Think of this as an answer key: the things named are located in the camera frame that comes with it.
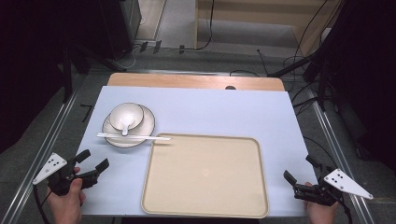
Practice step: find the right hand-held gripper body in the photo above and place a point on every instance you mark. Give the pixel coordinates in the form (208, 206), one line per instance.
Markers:
(342, 183)

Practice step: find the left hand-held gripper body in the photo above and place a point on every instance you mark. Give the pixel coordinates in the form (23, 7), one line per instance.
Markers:
(49, 168)

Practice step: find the white chopstick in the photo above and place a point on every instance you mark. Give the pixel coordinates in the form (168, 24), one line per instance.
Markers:
(140, 136)
(162, 139)

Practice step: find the white ceramic spoon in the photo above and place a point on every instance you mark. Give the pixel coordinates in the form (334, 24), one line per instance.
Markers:
(126, 123)

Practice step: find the white dark-rimmed bowl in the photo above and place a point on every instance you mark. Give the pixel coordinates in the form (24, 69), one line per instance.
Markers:
(120, 113)

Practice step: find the white dark-rimmed plate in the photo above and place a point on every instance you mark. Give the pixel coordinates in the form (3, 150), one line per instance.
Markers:
(144, 124)

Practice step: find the beige plastic tray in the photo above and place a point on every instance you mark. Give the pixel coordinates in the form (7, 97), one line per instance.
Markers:
(205, 177)

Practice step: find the person's right hand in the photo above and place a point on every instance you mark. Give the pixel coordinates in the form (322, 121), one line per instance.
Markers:
(322, 214)

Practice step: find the person's left hand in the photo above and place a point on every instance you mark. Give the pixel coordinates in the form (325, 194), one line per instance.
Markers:
(67, 208)

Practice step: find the pale blue table sheet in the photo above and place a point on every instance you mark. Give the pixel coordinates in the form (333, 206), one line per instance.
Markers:
(218, 112)

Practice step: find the black stand leg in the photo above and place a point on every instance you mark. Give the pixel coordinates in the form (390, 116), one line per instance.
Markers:
(289, 67)

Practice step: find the dark curtain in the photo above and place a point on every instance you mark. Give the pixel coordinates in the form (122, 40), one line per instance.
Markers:
(367, 77)
(28, 62)

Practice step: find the black cabinet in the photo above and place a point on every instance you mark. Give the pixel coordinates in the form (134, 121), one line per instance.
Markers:
(118, 28)

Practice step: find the light wooden shelf unit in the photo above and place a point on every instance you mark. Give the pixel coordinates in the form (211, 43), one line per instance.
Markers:
(264, 12)

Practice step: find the metal floor rail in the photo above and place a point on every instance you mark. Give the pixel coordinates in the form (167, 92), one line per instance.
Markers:
(336, 149)
(37, 161)

